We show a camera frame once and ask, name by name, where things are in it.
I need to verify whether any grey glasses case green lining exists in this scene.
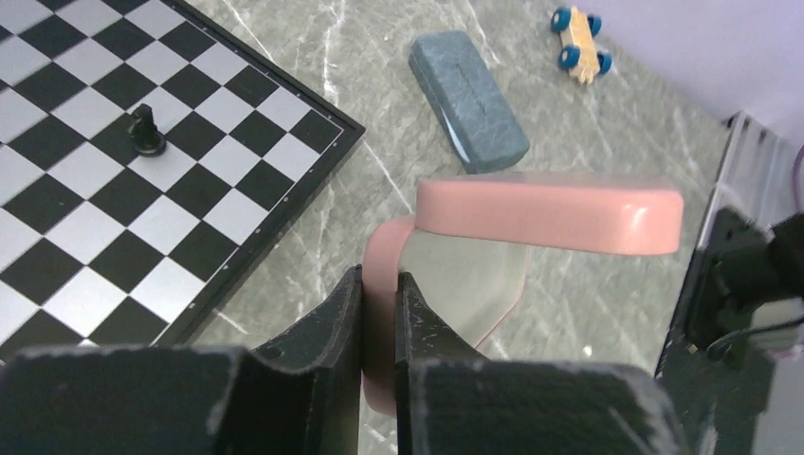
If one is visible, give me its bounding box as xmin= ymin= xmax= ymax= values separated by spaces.
xmin=409 ymin=30 xmax=530 ymax=174

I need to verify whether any aluminium frame rail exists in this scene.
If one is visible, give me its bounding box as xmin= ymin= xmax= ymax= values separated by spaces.
xmin=697 ymin=113 xmax=803 ymax=247

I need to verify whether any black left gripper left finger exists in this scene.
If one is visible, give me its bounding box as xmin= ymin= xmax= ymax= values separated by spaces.
xmin=1 ymin=266 xmax=362 ymax=454

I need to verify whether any black chess piece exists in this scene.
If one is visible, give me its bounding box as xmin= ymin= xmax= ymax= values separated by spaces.
xmin=127 ymin=103 xmax=167 ymax=157

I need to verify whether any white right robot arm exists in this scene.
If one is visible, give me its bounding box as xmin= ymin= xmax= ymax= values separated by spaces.
xmin=655 ymin=208 xmax=803 ymax=454

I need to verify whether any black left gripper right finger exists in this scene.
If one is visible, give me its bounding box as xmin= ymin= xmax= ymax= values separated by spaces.
xmin=394 ymin=272 xmax=688 ymax=454

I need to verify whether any black and white chessboard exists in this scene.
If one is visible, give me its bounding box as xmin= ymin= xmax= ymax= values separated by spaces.
xmin=1 ymin=0 xmax=364 ymax=362

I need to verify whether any pink glasses case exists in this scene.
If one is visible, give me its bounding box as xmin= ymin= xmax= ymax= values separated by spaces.
xmin=362 ymin=172 xmax=684 ymax=416

